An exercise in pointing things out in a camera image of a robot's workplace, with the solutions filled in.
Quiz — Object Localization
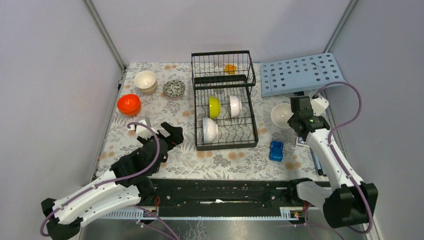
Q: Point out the plain beige bowl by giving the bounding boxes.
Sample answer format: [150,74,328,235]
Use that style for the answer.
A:
[138,82,158,95]

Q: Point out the black wire dish rack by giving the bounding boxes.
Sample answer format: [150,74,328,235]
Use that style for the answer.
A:
[191,50,259,151]

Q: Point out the yellow-green bowl in rack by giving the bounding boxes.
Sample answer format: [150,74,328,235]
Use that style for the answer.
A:
[208,96,221,119]

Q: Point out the white bowl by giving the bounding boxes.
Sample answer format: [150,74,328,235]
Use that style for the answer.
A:
[202,117,218,144]
[270,103,293,129]
[228,95,242,118]

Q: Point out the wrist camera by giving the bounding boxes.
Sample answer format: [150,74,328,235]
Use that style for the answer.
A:
[310,96,330,116]
[127,117,153,139]

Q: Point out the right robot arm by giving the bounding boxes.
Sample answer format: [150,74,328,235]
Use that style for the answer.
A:
[286,95,378,228]

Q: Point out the blue perforated stand tray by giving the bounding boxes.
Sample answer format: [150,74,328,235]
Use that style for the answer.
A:
[260,52,346,98]

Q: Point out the white bowl front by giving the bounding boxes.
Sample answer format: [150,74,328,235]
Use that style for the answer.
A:
[228,95,242,118]

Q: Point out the blue tripod legs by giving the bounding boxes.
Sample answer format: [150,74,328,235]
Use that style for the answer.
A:
[310,148,327,177]

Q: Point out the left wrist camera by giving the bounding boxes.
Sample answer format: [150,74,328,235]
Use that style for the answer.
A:
[127,117,153,139]

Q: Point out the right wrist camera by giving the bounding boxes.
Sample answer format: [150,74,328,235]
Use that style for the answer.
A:
[310,96,330,116]

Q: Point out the orange bowl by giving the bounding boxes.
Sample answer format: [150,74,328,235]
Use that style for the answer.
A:
[116,93,142,113]
[123,104,142,117]

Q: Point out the blue card deck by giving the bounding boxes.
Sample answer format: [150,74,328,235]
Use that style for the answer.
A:
[295,135,309,147]

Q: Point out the beige patterned bowl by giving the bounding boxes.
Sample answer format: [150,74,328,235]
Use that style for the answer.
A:
[134,70,157,90]

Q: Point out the pink patterned bowl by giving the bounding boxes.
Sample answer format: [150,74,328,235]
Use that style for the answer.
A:
[162,80,186,98]

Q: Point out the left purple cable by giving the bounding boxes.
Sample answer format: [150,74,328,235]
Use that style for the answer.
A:
[39,122,162,238]

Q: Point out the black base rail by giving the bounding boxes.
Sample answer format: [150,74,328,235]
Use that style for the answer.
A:
[138,178,305,219]

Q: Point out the floral table mat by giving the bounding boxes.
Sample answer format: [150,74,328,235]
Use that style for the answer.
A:
[95,62,326,181]

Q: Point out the blue toy car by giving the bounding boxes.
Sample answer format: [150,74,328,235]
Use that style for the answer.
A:
[268,140,284,162]

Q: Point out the yellow toy block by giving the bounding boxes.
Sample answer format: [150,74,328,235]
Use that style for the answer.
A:
[224,64,237,75]

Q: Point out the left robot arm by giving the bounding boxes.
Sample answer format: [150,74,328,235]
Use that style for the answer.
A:
[39,120,184,240]

